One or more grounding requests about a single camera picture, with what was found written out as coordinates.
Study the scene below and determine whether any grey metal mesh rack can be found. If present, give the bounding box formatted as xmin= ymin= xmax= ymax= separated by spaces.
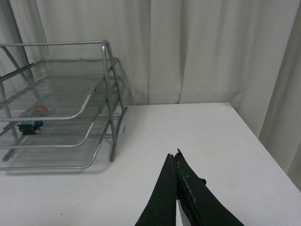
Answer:
xmin=0 ymin=40 xmax=127 ymax=171

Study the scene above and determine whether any red emergency stop button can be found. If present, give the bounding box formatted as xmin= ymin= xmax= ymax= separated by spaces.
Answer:
xmin=17 ymin=105 xmax=50 ymax=136

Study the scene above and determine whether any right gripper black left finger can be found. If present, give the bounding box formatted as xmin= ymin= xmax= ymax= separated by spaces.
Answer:
xmin=136 ymin=154 xmax=177 ymax=226

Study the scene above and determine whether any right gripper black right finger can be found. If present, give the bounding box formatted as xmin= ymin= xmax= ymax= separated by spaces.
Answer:
xmin=174 ymin=150 xmax=243 ymax=226

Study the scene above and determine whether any white curtain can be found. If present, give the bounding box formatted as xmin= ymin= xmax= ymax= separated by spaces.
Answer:
xmin=0 ymin=0 xmax=301 ymax=186

